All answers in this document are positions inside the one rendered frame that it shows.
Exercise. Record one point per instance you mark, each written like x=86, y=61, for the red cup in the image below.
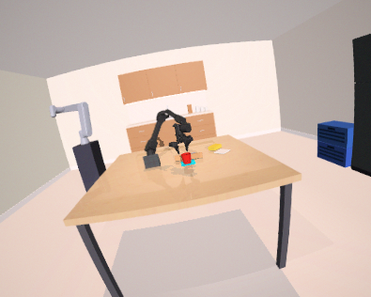
x=186, y=158

